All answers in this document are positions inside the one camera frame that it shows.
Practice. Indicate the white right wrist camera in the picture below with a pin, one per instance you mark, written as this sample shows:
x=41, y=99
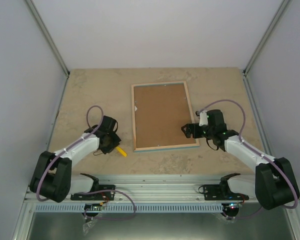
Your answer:
x=203, y=118

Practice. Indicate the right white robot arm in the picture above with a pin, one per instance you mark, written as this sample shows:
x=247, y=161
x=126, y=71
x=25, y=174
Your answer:
x=273, y=183

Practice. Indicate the yellow screwdriver tool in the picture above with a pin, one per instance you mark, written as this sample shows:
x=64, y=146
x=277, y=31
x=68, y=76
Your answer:
x=121, y=151

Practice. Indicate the left controller board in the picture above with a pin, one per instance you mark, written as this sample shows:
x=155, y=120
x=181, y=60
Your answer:
x=95, y=206

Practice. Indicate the aluminium corner post left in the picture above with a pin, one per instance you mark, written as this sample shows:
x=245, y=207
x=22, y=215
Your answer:
x=46, y=34

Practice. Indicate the aluminium corner post right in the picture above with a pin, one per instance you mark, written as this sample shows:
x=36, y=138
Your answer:
x=267, y=34

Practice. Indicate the teal wooden picture frame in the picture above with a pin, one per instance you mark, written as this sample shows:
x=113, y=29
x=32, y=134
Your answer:
x=159, y=111

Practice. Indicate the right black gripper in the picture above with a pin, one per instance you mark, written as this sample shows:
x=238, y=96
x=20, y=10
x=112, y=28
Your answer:
x=190, y=126

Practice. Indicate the clear plastic bag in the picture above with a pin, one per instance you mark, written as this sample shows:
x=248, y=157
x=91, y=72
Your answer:
x=89, y=223

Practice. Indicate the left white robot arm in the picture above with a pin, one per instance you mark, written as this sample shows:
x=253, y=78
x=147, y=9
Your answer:
x=52, y=177

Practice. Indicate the aluminium corner post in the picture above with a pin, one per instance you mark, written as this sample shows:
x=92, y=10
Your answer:
x=267, y=34
x=46, y=34

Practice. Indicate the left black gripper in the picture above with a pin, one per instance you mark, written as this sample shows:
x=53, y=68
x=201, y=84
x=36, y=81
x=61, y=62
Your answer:
x=117, y=139

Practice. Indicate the right controller board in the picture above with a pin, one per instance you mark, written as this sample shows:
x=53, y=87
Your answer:
x=234, y=205

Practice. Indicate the aluminium rail base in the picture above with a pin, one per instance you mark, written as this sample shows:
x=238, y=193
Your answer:
x=161, y=188

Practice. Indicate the controller board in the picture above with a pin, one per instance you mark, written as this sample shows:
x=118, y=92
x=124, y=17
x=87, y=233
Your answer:
x=234, y=205
x=95, y=206

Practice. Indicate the grey slotted cable duct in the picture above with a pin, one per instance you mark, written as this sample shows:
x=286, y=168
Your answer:
x=129, y=208

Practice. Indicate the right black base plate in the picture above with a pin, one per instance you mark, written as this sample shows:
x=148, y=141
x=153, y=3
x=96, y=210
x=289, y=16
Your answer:
x=214, y=192

